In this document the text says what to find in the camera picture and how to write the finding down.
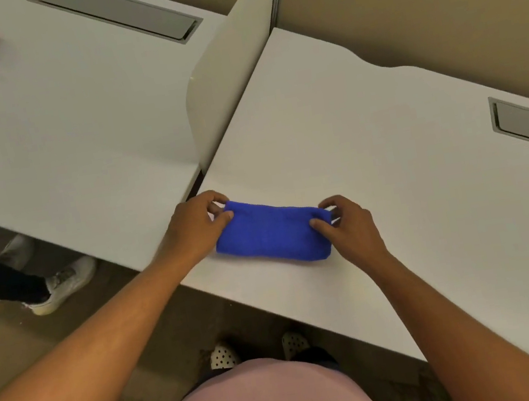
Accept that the person's right hand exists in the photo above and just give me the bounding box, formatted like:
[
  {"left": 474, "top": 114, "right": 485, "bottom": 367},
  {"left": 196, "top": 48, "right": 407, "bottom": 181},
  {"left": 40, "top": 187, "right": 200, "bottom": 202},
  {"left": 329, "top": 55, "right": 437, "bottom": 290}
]
[{"left": 306, "top": 187, "right": 396, "bottom": 281}]

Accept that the person's left hand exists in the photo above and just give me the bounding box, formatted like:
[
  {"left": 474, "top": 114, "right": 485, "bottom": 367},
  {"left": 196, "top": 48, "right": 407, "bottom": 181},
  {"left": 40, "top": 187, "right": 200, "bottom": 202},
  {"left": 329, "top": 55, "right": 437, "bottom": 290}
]
[{"left": 153, "top": 187, "right": 243, "bottom": 275}]

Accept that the blue towel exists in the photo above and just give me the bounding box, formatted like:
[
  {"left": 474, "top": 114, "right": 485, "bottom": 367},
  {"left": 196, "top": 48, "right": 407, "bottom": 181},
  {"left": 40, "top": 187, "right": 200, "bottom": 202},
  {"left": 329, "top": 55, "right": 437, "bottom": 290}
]
[{"left": 209, "top": 185, "right": 340, "bottom": 278}]

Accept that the person's right forearm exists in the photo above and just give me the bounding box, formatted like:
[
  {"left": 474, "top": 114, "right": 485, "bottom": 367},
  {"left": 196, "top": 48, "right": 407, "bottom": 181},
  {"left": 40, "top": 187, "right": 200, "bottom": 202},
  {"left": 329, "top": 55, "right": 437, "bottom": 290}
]
[{"left": 367, "top": 228, "right": 529, "bottom": 401}]

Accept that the person's left forearm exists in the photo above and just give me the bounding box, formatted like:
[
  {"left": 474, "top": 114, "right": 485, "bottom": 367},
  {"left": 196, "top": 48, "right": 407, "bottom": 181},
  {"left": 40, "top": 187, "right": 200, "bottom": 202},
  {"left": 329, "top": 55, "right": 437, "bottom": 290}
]
[{"left": 0, "top": 249, "right": 218, "bottom": 401}]

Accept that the white dotted shoe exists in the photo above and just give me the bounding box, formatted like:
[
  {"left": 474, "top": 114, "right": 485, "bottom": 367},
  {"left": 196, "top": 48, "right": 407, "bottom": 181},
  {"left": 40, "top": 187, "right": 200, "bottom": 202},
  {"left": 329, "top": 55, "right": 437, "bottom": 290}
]
[
  {"left": 207, "top": 339, "right": 243, "bottom": 372},
  {"left": 279, "top": 328, "right": 313, "bottom": 362}
]

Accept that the white desk divider panel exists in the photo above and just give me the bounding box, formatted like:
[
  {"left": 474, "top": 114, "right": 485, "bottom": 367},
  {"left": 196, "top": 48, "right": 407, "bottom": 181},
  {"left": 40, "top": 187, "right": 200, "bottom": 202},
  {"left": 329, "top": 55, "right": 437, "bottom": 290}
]
[{"left": 169, "top": 0, "right": 311, "bottom": 173}]

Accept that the beige cubicle partition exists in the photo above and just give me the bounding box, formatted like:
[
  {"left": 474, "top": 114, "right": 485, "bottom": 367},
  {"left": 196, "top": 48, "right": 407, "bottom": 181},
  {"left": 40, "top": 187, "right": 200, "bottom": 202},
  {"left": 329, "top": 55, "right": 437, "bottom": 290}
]
[{"left": 113, "top": 0, "right": 529, "bottom": 178}]

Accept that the long grey cable hatch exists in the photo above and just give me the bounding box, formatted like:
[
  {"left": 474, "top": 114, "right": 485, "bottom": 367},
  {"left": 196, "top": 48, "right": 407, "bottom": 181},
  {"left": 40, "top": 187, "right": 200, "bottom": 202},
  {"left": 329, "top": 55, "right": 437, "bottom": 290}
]
[{"left": 27, "top": 0, "right": 208, "bottom": 69}]

